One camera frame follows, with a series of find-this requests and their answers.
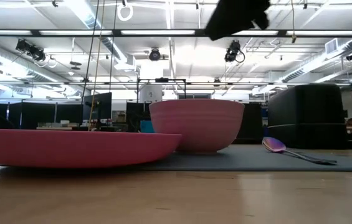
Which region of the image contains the wooden bench top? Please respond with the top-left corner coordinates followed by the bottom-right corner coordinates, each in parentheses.
top-left (36, 126), bottom-right (74, 131)

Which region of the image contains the black ceiling camera cluster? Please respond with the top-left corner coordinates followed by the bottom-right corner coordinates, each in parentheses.
top-left (15, 39), bottom-right (46, 62)

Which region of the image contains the black computer monitor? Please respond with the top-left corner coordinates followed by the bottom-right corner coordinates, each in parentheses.
top-left (83, 92), bottom-right (113, 121)

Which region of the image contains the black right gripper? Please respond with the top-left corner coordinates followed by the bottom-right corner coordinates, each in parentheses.
top-left (205, 0), bottom-right (272, 41)

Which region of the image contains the black toaster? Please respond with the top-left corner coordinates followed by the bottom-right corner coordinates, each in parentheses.
top-left (267, 83), bottom-right (348, 150)

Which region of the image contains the dark office partition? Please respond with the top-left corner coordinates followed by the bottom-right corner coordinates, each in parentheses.
top-left (0, 99), bottom-right (85, 130)

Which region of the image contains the blue-grey placemat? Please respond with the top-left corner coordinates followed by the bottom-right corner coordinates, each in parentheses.
top-left (0, 144), bottom-right (352, 172)

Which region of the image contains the white air vent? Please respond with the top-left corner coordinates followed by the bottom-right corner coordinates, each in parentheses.
top-left (324, 37), bottom-right (339, 56)

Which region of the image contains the black overhead beam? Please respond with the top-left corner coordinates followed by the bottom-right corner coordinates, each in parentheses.
top-left (0, 29), bottom-right (352, 38)

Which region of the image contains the black ceiling camera with cable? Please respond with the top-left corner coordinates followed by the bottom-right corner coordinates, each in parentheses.
top-left (224, 40), bottom-right (245, 63)

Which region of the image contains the white hanging ring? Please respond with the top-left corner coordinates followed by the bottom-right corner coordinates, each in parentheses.
top-left (116, 0), bottom-right (135, 22)

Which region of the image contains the black cabinet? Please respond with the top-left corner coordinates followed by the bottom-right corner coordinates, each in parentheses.
top-left (233, 102), bottom-right (264, 144)

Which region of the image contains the silver ventilation duct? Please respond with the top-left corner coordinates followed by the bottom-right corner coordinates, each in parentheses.
top-left (63, 0), bottom-right (130, 63)
top-left (280, 37), bottom-right (352, 83)

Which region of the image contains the blue plastic tray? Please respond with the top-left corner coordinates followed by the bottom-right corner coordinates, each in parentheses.
top-left (140, 120), bottom-right (155, 134)

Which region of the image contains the pink plate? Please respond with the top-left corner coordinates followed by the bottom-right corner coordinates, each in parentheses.
top-left (0, 128), bottom-right (183, 169)

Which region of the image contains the pink ribbed bowl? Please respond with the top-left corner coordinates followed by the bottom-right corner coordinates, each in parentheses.
top-left (149, 98), bottom-right (245, 155)

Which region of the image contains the round black ceiling camera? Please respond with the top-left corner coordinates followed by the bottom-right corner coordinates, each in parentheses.
top-left (148, 47), bottom-right (161, 62)

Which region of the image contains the yellow hanging rope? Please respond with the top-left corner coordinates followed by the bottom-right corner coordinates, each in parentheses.
top-left (87, 0), bottom-right (106, 131)

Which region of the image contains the iridescent metal spoon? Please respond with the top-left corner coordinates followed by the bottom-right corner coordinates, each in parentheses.
top-left (262, 136), bottom-right (338, 166)

